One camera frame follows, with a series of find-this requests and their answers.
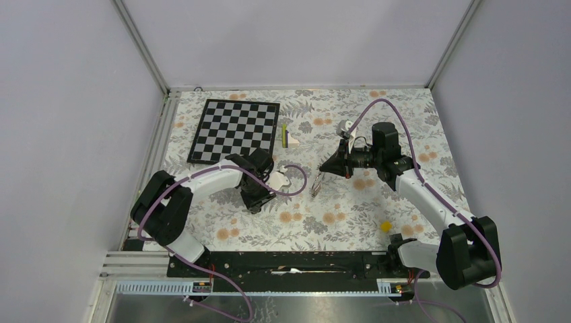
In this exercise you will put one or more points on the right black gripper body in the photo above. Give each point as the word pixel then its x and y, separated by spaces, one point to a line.
pixel 350 158

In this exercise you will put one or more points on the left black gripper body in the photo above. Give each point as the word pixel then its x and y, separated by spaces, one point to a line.
pixel 256 194

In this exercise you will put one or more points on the metal keyring with keys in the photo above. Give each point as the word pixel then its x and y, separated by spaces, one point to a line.
pixel 316 185

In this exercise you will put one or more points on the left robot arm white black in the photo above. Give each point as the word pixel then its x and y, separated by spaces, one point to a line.
pixel 162 208

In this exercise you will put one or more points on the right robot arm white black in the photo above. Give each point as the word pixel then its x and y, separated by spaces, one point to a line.
pixel 468 249

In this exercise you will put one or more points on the floral patterned mat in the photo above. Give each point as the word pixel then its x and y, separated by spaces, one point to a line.
pixel 346 213

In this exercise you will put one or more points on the green white small block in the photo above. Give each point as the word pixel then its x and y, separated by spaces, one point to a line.
pixel 287 139

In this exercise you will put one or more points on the black white chessboard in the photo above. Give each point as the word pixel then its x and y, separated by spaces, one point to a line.
pixel 229 127

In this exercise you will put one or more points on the yellow small cube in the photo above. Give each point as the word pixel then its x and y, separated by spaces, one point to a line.
pixel 386 226

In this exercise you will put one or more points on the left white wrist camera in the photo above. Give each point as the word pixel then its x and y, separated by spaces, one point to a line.
pixel 278 179

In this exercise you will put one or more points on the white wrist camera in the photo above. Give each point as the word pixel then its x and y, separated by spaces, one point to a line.
pixel 346 130
pixel 278 179

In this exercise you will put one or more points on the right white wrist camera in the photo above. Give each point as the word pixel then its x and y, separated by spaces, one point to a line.
pixel 346 130

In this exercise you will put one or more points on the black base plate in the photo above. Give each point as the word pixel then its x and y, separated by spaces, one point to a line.
pixel 310 267

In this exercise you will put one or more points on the white slotted cable duct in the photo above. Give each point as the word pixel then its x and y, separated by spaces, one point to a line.
pixel 367 288

